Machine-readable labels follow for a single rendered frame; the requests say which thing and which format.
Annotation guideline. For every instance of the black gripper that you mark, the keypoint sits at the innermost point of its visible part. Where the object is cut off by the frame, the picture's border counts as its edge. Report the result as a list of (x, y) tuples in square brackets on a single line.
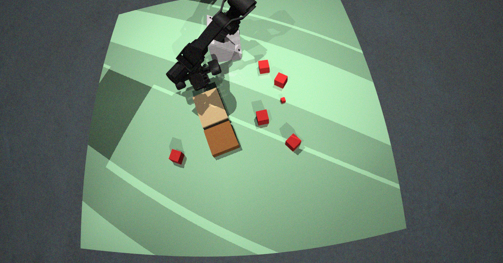
[(214, 68)]

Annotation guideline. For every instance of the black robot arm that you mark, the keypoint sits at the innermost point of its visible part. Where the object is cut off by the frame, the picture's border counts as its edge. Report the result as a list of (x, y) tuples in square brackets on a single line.
[(192, 55)]

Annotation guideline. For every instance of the brown wooden board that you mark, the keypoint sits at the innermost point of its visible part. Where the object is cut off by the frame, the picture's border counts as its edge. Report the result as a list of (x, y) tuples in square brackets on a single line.
[(210, 109)]

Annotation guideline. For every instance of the orange square block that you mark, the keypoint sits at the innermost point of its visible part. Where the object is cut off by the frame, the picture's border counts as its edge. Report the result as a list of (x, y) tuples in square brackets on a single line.
[(221, 139)]

